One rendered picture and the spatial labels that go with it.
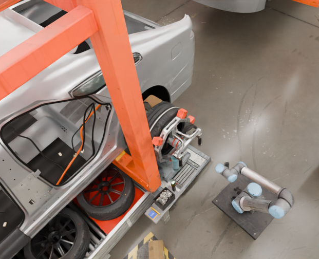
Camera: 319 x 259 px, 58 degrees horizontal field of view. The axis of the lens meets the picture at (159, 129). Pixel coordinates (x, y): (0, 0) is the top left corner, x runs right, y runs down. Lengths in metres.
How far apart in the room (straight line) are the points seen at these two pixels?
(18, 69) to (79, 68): 1.19
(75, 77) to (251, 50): 3.76
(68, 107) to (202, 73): 2.48
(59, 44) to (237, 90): 3.70
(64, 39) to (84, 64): 1.11
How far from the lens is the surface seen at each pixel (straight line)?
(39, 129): 3.63
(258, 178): 2.87
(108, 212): 3.32
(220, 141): 4.21
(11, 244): 3.12
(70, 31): 1.52
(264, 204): 2.79
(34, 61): 1.47
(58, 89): 2.48
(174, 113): 3.04
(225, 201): 3.48
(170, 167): 3.74
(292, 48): 5.78
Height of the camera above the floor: 3.51
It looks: 54 degrees down
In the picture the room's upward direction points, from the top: 10 degrees counter-clockwise
